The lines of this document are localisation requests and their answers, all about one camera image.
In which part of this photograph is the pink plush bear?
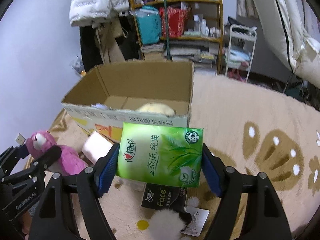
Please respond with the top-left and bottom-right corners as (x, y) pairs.
(25, 131), (88, 176)

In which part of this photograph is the black white panda plush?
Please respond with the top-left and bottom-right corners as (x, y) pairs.
(137, 209), (192, 240)

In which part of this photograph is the black Face tissue pack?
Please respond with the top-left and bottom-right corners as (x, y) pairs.
(141, 184), (187, 212)

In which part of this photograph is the green tissue pack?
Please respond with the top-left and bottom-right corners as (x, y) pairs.
(116, 122), (203, 187)

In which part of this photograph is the white paper tag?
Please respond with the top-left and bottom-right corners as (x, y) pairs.
(181, 206), (209, 237)

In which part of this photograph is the blue white plush toy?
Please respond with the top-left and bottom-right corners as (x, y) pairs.
(91, 103), (111, 109)

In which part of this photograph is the beige patterned blanket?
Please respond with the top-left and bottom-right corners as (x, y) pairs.
(47, 73), (319, 239)

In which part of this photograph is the bag of toys on floor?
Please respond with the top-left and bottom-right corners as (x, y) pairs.
(70, 55), (86, 76)

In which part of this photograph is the yellow plush toy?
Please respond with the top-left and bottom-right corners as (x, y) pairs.
(136, 102), (176, 116)

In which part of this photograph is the cardboard box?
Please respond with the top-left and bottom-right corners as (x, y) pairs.
(62, 60), (194, 142)

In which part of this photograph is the beige coat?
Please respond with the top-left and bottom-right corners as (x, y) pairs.
(95, 19), (125, 64)

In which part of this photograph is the stack of books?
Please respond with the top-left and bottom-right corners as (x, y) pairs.
(141, 43), (165, 61)

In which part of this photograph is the green pole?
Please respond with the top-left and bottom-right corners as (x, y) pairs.
(163, 0), (171, 60)

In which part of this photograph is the white puffer jacket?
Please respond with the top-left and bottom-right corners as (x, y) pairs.
(69, 0), (129, 27)

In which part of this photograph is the white rolling cart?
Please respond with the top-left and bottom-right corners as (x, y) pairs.
(224, 24), (257, 83)

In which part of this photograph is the teal bag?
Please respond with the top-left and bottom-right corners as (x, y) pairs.
(133, 5), (162, 45)

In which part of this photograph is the cream folded mattress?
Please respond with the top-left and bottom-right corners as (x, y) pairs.
(253, 0), (319, 87)

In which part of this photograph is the wooden shelf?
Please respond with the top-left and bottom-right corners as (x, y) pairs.
(129, 0), (223, 72)

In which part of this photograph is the red patterned bag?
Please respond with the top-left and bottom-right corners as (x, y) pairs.
(168, 7), (190, 38)

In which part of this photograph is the wall socket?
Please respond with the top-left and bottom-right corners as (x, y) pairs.
(15, 133), (26, 146)

